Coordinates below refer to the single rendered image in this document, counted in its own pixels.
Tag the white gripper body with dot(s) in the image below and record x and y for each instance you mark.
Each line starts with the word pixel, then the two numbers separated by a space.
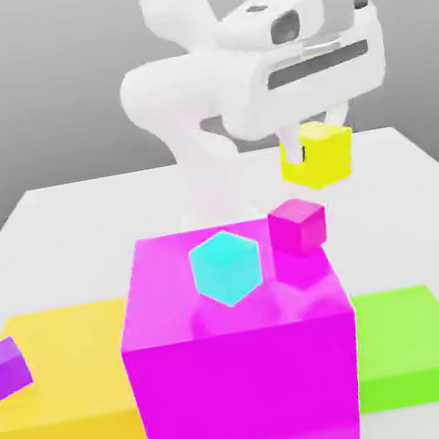
pixel 303 95

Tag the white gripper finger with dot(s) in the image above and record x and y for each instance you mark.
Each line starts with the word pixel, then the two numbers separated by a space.
pixel 292 145
pixel 337 114

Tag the small yellow cube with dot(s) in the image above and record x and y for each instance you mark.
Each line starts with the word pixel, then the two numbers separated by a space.
pixel 327 160

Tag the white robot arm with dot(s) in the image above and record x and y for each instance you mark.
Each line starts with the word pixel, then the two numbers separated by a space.
pixel 188 87

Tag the small pink cube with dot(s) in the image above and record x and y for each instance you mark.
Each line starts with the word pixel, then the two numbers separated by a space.
pixel 298 226

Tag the small cyan cube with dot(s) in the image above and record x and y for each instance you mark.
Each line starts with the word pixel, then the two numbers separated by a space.
pixel 226 267

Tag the small purple cube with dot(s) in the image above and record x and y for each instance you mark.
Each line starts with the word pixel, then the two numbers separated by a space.
pixel 7 368

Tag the large green box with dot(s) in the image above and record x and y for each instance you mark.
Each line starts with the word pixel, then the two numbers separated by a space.
pixel 409 348

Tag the large magenta box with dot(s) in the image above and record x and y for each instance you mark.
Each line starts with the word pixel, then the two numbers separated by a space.
pixel 248 381

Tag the large yellow box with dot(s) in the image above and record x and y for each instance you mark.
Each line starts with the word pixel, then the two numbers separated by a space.
pixel 71 392

